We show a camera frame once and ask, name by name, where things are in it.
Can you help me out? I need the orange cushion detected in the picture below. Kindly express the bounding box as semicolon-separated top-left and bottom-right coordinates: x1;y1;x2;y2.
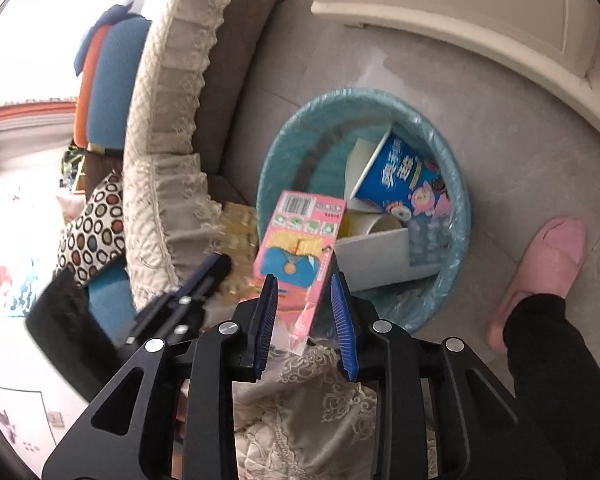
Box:
74;25;112;147

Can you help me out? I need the yellow blister pack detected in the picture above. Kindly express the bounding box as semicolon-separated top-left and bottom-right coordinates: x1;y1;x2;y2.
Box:
220;202;259;301

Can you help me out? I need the polka-dot cushion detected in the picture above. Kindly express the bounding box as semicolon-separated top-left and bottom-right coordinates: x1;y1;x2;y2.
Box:
55;170;127;288

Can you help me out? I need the person's leg in black pants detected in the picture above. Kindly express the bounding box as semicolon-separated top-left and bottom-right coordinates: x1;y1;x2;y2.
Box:
502;292;600;480

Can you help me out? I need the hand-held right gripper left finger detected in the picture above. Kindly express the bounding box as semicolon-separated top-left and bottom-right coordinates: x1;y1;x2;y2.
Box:
42;274;280;480

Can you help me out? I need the pink slipper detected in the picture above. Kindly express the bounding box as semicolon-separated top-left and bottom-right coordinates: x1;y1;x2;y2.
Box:
486;216;588;353

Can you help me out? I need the beige lace seat cover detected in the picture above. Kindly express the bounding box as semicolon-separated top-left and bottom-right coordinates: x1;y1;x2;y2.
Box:
177;342;381;480

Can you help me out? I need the blue pillow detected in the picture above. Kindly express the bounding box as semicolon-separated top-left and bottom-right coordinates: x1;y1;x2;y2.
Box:
72;5;153;151

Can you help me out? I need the trash bin with blue bag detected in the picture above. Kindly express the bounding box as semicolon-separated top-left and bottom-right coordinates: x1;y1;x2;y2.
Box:
256;89;472;333

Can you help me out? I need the chair with beige lace cover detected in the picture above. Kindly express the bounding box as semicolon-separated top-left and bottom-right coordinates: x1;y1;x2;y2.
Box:
124;0;287;318

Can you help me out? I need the blue printed paper cup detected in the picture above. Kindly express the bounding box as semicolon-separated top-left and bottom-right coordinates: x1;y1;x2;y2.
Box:
352;127;453;223

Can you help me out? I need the pink printed package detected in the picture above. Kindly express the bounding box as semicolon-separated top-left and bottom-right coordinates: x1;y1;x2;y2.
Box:
252;190;348;356

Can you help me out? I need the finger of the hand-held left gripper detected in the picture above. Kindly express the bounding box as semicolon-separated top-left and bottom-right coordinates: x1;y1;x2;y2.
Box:
177;254;233;307

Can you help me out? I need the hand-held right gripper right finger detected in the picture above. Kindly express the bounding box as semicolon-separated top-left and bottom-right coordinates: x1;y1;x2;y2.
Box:
330;272;556;480

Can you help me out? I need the white table base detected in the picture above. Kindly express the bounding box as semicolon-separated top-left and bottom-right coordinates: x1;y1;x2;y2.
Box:
200;0;600;147

